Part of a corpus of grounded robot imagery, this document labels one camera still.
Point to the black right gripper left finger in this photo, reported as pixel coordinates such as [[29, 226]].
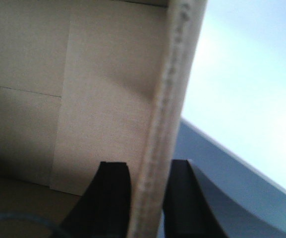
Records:
[[103, 210]]

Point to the brown EcoFlow cardboard box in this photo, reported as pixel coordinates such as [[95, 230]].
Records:
[[86, 81]]

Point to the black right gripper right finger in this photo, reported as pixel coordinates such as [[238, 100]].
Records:
[[186, 211]]

